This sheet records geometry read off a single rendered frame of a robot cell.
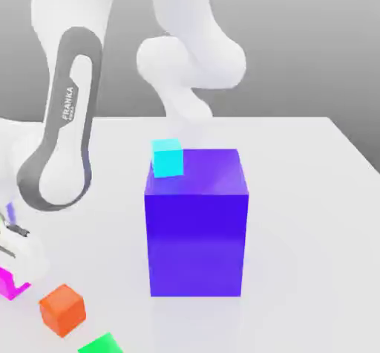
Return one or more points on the small magenta cube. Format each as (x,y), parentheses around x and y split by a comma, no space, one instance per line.
(6,287)

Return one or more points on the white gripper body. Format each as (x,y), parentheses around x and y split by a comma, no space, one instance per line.
(28,258)

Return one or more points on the large blue box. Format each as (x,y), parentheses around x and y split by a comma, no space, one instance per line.
(196,240)

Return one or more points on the small cyan cube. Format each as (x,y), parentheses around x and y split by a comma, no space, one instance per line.
(167,162)

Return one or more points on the small green cube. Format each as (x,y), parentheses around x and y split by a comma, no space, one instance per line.
(101,345)

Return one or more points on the small orange cube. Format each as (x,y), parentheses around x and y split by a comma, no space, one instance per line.
(61,311)

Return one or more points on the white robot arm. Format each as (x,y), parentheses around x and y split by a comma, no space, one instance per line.
(74,8)

